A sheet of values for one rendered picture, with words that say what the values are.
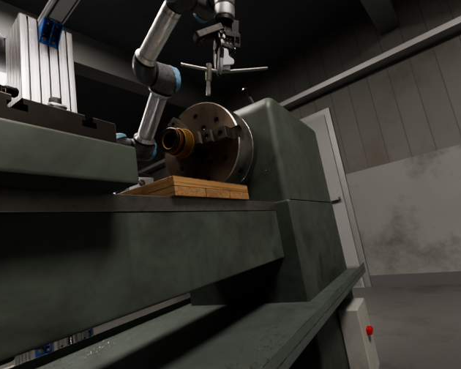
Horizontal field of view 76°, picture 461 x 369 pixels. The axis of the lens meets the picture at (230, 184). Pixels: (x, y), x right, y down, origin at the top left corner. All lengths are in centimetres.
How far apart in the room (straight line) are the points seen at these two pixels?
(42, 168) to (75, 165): 4
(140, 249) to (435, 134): 341
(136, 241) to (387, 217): 334
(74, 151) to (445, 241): 348
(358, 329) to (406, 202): 250
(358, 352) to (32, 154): 120
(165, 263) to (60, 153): 27
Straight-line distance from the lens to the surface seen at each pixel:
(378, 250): 375
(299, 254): 99
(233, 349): 71
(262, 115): 108
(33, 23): 199
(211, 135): 92
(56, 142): 40
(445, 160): 363
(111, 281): 48
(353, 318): 128
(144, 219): 53
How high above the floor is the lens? 76
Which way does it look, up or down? 10 degrees up
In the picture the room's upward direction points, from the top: 9 degrees counter-clockwise
